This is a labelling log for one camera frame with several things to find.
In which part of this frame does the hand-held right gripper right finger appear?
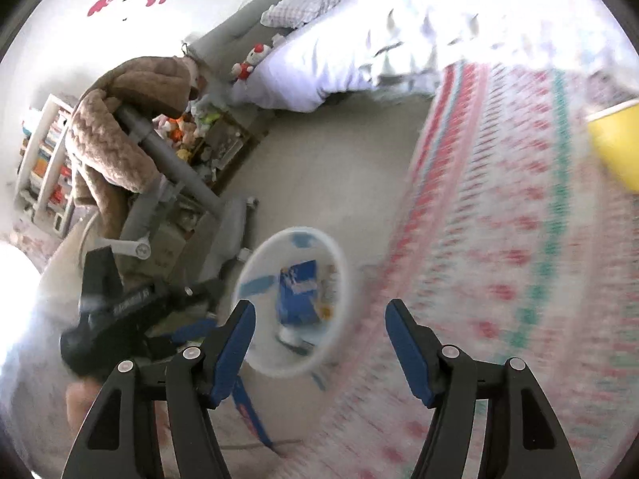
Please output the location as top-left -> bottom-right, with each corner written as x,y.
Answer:
385,299 -> 583,479

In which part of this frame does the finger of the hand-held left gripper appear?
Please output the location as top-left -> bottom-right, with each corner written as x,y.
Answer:
152,279 -> 226,311
170,319 -> 219,348

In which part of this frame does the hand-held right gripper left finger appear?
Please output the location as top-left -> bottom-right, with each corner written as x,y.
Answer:
61,299 -> 257,479

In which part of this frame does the white round trash bin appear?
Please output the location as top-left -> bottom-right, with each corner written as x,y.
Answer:
234,226 -> 349,380

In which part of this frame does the blue carton with white print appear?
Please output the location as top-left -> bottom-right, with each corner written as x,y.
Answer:
276,259 -> 321,326

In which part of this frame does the person's left hand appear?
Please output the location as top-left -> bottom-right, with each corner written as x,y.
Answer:
66,378 -> 103,437

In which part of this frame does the blue flat object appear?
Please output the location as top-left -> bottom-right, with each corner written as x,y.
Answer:
231,375 -> 274,452

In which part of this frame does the person's white clothing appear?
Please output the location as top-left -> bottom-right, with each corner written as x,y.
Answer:
0,210 -> 103,462

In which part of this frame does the grey chair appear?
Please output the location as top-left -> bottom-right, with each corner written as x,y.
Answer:
95,104 -> 261,283

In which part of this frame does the wooden toy crate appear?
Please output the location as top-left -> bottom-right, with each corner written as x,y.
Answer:
189,110 -> 256,196

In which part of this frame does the brown fleece robe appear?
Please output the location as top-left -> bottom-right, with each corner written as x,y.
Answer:
64,54 -> 201,263

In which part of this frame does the white bookshelf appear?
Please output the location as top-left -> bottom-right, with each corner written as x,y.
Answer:
14,94 -> 77,238

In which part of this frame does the pile of plush toys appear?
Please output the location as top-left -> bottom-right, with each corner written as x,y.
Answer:
151,102 -> 236,161

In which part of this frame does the red white cat plush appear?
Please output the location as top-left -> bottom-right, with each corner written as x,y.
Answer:
229,42 -> 274,83

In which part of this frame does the lavender bed sheet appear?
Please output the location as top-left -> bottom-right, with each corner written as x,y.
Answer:
231,0 -> 440,114

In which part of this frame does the grey padded headboard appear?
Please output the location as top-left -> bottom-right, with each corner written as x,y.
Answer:
181,0 -> 373,63

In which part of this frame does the yellow paper cup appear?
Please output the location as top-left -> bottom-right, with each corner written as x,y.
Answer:
585,99 -> 639,194

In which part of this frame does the plaid ruffled pillow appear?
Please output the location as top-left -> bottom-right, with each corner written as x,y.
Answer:
260,0 -> 363,29

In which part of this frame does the plaid ruffled blanket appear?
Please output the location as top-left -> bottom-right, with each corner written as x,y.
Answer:
359,0 -> 639,97

